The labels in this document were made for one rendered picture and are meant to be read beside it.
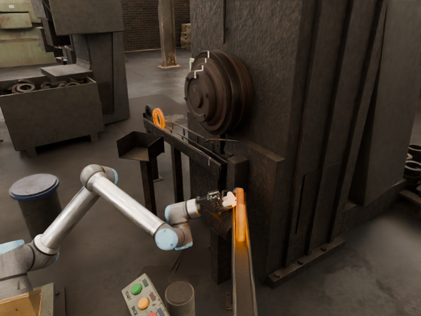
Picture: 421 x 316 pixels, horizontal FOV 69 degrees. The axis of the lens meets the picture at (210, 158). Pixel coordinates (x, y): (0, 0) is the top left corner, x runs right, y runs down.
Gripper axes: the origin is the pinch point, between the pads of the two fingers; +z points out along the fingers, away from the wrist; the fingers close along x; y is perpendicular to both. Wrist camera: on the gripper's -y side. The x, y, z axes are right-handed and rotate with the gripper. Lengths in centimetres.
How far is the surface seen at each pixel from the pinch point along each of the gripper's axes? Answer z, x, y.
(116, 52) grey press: -142, 301, 73
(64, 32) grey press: -164, 238, 113
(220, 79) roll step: 5, 35, 51
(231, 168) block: -2.7, 26.8, 3.8
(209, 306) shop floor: -37, -4, -64
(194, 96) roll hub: -11, 42, 45
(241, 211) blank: 2.3, -18.0, 6.9
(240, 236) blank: -0.5, -23.5, -1.3
